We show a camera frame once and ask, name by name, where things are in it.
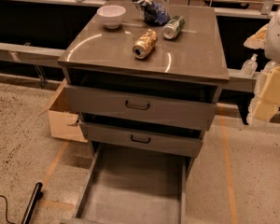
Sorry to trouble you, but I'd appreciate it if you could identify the left clear plastic bottle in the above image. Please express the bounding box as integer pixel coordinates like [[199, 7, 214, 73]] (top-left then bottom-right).
[[240, 54, 258, 77]]

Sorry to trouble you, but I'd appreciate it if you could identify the cardboard box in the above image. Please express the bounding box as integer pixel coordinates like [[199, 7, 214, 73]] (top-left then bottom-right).
[[40, 79, 87, 143]]

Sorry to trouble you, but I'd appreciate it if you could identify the green soda can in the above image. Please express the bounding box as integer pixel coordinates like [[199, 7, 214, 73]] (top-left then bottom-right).
[[162, 16, 185, 39]]

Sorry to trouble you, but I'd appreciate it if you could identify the grey top drawer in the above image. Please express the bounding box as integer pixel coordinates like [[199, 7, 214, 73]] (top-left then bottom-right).
[[64, 85, 217, 131]]

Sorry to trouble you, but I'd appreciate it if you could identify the black pole on floor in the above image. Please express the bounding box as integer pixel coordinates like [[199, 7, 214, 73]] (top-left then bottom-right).
[[21, 182, 43, 224]]

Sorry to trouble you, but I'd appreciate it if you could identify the gold soda can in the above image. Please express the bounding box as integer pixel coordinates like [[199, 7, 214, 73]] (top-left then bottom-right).
[[133, 29, 158, 59]]

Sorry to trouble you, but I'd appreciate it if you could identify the grey metal shelf rail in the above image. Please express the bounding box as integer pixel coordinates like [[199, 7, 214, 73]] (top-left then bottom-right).
[[0, 43, 64, 68]]

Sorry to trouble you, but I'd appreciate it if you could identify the grey drawer cabinet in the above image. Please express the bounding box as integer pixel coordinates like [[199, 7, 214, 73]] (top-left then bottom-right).
[[57, 1, 231, 179]]

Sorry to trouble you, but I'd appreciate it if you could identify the grey middle drawer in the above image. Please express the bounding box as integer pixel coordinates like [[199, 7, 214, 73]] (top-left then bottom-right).
[[80, 122, 202, 157]]

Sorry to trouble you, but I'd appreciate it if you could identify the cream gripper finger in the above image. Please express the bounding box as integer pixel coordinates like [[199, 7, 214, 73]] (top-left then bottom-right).
[[244, 24, 268, 49], [246, 64, 280, 125]]

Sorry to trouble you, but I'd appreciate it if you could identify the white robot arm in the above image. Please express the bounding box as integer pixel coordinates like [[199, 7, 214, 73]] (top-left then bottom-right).
[[244, 8, 280, 123]]

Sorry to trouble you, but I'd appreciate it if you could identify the grey open bottom drawer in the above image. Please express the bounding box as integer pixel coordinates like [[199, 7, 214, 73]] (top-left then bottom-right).
[[60, 144, 186, 224]]

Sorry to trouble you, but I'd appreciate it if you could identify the black cable on floor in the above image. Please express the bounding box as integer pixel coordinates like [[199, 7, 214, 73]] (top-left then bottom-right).
[[0, 194, 15, 224]]

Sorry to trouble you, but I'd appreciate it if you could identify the blue chip bag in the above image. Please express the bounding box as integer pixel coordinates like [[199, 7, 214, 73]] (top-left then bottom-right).
[[132, 0, 171, 26]]

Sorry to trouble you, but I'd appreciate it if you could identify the white bowl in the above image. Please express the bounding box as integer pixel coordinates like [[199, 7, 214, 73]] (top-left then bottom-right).
[[97, 5, 126, 29]]

